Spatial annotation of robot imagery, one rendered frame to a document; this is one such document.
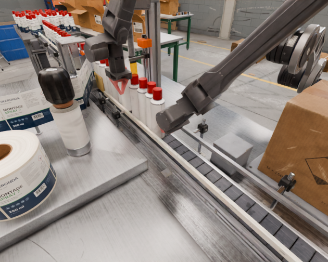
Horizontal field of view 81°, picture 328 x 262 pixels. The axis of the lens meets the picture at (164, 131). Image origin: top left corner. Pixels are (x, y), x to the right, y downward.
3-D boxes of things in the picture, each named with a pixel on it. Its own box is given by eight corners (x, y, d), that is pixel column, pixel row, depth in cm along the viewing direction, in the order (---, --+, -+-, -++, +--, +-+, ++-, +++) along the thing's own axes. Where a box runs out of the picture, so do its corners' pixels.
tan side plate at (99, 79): (97, 87, 109) (93, 71, 104) (98, 87, 110) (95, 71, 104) (104, 93, 103) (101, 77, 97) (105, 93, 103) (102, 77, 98)
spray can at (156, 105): (149, 134, 78) (146, 88, 65) (160, 130, 80) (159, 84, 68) (156, 142, 74) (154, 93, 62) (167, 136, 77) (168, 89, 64)
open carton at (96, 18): (85, 31, 289) (78, 1, 266) (110, 27, 315) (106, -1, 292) (99, 35, 268) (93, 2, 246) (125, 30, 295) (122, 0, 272)
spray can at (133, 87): (130, 118, 87) (124, 74, 75) (139, 114, 90) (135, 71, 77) (137, 123, 84) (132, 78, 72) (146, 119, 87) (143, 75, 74)
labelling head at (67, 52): (68, 86, 113) (53, 39, 97) (90, 80, 119) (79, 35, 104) (76, 95, 104) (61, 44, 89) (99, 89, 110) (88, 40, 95)
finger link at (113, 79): (116, 99, 75) (112, 76, 69) (109, 92, 80) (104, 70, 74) (131, 93, 78) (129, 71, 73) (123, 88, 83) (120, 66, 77)
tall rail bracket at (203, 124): (185, 157, 75) (188, 122, 65) (198, 149, 78) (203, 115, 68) (191, 161, 73) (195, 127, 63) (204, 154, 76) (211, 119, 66)
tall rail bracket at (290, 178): (255, 216, 56) (275, 180, 46) (268, 202, 59) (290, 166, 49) (265, 225, 54) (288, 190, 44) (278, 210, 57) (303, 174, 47)
